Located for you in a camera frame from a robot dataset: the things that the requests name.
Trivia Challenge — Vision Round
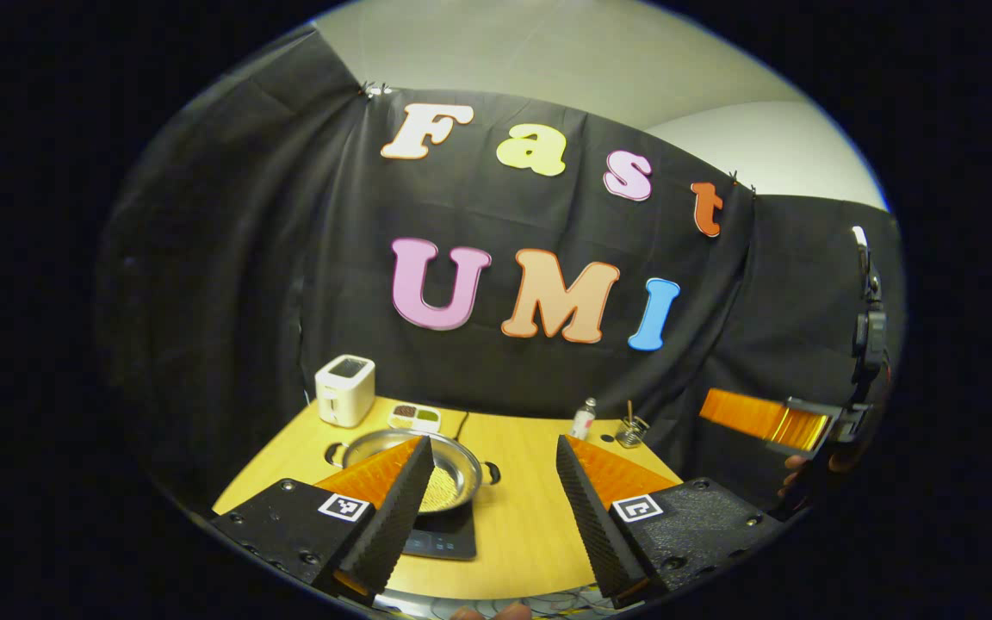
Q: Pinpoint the black induction cooktop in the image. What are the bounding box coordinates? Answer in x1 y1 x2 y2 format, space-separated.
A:
401 499 477 561

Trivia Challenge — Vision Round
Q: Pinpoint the pile of yellow soybeans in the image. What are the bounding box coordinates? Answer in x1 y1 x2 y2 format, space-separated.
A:
418 465 463 513

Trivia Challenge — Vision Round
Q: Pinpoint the steel pot with black handles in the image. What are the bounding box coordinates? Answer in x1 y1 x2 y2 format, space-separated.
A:
325 429 502 516

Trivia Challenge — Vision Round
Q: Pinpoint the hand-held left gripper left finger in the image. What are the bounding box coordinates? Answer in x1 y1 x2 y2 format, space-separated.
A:
210 435 435 604

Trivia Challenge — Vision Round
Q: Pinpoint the white divided bean dish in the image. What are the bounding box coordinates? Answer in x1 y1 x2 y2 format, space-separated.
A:
387 403 443 434

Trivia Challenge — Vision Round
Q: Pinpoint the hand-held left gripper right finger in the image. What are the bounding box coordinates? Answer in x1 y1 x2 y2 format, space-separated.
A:
555 434 785 604

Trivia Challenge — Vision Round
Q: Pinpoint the clear plastic bottle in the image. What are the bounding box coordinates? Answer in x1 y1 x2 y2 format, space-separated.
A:
570 397 598 442

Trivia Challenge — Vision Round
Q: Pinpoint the white toaster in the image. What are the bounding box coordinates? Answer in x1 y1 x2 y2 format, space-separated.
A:
314 354 376 429

